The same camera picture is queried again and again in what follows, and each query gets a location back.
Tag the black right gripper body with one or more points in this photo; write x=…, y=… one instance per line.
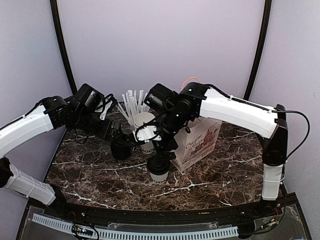
x=159, y=145

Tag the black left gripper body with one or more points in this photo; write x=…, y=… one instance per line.
x=84, y=122

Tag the stack of white paper cups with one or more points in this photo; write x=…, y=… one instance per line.
x=144, y=134

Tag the single black cup lid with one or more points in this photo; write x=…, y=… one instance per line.
x=158, y=167

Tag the printed paper takeout bag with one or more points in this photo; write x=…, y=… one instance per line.
x=194, y=146

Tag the stack of black cup lids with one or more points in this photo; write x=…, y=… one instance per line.
x=120, y=149

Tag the single white paper cup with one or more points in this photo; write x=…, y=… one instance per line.
x=159, y=178

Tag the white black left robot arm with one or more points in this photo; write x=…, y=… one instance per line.
x=21, y=165

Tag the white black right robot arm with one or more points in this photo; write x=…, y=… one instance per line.
x=206, y=100

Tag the white cup holding straws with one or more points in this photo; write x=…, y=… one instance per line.
x=132, y=126

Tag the bundle of wrapped white straws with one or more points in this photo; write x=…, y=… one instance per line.
x=133, y=102

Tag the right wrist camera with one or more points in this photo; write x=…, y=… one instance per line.
x=161, y=99

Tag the black front table rail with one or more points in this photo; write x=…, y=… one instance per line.
x=112, y=202

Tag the grey slotted cable duct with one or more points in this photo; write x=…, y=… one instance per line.
x=121, y=231

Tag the black left corner post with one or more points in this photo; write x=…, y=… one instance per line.
x=62, y=46

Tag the black corner post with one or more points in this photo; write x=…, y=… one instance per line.
x=62, y=46
x=259, y=48

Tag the black right corner post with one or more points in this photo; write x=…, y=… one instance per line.
x=259, y=48

